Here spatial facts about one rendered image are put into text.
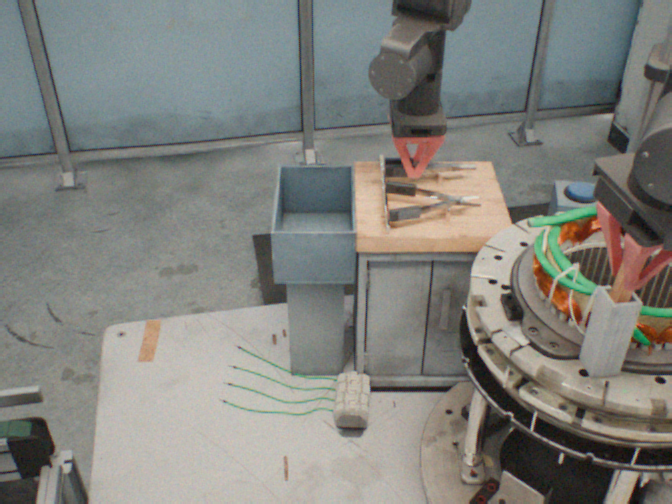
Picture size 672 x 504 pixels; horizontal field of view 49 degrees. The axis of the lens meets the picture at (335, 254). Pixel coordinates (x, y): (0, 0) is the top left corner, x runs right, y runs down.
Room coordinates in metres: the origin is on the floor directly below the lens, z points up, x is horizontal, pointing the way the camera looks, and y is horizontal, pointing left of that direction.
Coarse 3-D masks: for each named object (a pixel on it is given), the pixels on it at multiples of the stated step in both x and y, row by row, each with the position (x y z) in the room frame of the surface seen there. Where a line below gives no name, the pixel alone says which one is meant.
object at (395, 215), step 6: (390, 210) 0.76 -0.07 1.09; (396, 210) 0.76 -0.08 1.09; (402, 210) 0.76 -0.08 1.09; (408, 210) 0.76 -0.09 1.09; (414, 210) 0.76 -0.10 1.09; (420, 210) 0.77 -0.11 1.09; (390, 216) 0.76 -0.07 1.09; (396, 216) 0.76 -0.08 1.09; (402, 216) 0.76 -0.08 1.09; (408, 216) 0.76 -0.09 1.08; (414, 216) 0.76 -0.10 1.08
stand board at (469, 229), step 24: (360, 168) 0.91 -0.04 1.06; (480, 168) 0.91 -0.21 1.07; (360, 192) 0.85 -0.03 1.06; (456, 192) 0.85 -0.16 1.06; (480, 192) 0.85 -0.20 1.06; (360, 216) 0.79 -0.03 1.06; (432, 216) 0.79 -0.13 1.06; (456, 216) 0.79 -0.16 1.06; (480, 216) 0.79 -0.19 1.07; (504, 216) 0.79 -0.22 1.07; (360, 240) 0.75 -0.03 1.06; (384, 240) 0.75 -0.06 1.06; (408, 240) 0.74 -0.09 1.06; (432, 240) 0.74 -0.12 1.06; (456, 240) 0.74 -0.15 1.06; (480, 240) 0.74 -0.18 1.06
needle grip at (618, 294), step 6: (618, 276) 0.49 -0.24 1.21; (618, 282) 0.49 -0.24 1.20; (612, 288) 0.49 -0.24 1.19; (618, 288) 0.49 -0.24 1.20; (612, 294) 0.49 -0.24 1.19; (618, 294) 0.49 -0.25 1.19; (624, 294) 0.49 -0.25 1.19; (630, 294) 0.49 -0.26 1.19; (612, 300) 0.49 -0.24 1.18; (618, 300) 0.49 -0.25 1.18; (624, 300) 0.49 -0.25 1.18
